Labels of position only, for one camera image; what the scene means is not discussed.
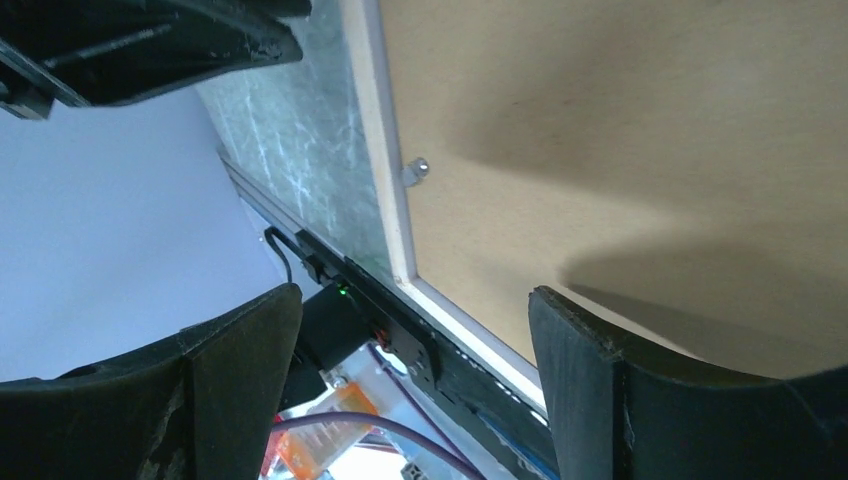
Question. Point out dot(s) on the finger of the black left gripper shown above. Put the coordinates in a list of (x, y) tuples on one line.
[(107, 53)]

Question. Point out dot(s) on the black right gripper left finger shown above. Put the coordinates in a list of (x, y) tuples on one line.
[(198, 404)]

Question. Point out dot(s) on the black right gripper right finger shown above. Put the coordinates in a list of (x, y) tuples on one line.
[(621, 406)]

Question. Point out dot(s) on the brown backing board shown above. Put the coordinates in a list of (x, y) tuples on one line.
[(683, 164)]

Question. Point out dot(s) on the white wooden picture frame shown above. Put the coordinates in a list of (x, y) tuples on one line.
[(362, 25)]

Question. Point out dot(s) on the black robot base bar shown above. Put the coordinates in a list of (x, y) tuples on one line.
[(472, 397)]

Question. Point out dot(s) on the metal turn clip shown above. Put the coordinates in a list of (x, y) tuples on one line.
[(414, 172)]

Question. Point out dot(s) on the aluminium front rail frame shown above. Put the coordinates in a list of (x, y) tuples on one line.
[(278, 212)]

